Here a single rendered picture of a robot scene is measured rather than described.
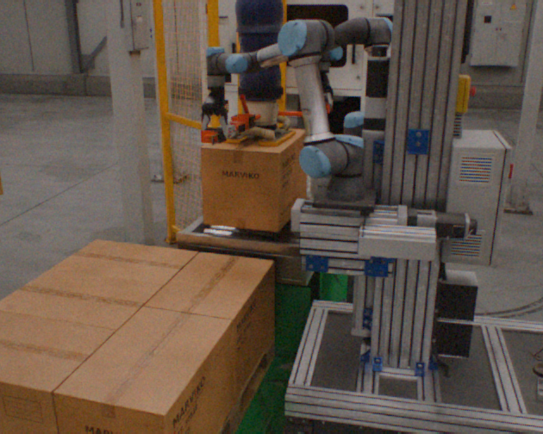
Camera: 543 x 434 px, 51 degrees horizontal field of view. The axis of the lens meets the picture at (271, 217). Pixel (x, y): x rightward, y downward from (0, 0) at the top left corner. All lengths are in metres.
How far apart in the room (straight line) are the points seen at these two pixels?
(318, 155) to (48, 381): 1.17
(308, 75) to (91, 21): 11.11
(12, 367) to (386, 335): 1.47
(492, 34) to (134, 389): 10.00
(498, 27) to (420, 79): 9.08
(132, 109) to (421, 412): 2.47
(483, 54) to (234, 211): 8.82
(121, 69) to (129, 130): 0.38
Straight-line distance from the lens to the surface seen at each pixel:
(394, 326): 2.55
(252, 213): 2.82
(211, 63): 2.38
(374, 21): 2.69
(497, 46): 11.27
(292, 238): 3.08
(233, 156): 2.78
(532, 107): 5.46
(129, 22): 3.67
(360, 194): 2.14
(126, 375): 2.06
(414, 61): 2.22
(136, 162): 3.86
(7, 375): 2.19
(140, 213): 3.96
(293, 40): 2.00
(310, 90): 2.00
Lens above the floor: 1.70
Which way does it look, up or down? 20 degrees down
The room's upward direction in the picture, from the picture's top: straight up
